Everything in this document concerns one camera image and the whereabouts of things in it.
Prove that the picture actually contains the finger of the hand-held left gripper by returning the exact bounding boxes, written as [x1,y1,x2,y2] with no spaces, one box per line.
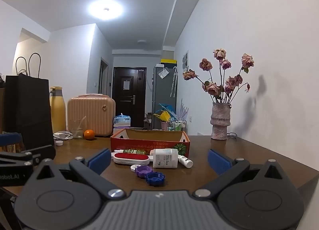
[0,145,56,166]
[0,132,22,147]

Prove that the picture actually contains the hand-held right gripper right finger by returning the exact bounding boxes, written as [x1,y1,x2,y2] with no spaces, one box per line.
[194,149,285,199]

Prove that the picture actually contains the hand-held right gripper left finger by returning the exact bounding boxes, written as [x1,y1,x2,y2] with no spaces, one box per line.
[37,148,125,200]

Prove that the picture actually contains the purple bottle cap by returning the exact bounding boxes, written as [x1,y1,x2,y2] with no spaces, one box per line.
[136,166,153,178]

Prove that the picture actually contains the red cardboard box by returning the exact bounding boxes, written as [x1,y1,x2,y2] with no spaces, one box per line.
[110,128,190,157]

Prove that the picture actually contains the white plastic bottle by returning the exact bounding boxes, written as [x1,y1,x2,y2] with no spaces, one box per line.
[150,148,179,169]

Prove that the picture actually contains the blue bottle cap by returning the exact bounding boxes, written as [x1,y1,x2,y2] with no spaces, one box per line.
[146,172,165,187]

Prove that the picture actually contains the yellow patterned packet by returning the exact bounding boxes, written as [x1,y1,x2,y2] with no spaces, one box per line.
[0,144,27,153]

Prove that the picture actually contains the red and white lint brush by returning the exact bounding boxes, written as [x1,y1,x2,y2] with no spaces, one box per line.
[111,152,150,166]

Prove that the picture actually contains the black paper bag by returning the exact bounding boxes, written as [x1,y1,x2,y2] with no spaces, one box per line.
[5,53,54,150]

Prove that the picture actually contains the small white tube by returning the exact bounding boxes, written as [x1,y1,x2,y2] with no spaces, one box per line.
[178,155,194,169]

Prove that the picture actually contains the clear glass cup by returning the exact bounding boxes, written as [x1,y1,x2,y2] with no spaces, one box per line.
[68,116,87,139]

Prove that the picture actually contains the pink ceramic vase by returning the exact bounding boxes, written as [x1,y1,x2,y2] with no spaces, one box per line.
[210,102,232,141]

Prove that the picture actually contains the blue tissue pack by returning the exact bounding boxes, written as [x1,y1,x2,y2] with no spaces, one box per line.
[113,113,131,128]

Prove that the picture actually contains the yellow thermos bottle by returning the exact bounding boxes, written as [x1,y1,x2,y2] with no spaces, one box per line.
[49,86,67,134]

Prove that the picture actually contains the pink ribbed suitcase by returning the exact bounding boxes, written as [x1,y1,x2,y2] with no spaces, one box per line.
[67,94,116,137]

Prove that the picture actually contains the trolley with bottles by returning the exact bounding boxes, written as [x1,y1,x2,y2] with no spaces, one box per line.
[168,117,187,132]

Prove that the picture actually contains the dark entrance door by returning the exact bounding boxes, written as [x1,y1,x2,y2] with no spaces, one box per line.
[112,67,147,128]

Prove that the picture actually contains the blue and yellow toys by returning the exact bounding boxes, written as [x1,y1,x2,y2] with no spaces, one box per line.
[153,103,177,123]

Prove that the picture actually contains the dried pink roses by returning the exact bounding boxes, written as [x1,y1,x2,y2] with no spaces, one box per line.
[183,48,255,104]

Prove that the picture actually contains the side room door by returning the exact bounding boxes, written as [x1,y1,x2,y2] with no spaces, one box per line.
[99,57,109,95]

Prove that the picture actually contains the grey refrigerator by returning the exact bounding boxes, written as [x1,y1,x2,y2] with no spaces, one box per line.
[152,66,178,131]

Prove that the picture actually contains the hanging white umbrella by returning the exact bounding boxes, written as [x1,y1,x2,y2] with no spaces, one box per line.
[170,66,178,98]

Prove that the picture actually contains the yellow box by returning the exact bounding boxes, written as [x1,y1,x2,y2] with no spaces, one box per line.
[160,58,177,67]

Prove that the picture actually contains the round ceiling lamp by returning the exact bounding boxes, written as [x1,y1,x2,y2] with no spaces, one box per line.
[87,0,124,21]

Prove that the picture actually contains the white coiled cable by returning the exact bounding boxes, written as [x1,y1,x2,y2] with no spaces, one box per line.
[53,131,73,141]

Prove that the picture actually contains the wall picture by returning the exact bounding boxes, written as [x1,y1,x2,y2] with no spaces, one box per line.
[182,50,189,71]

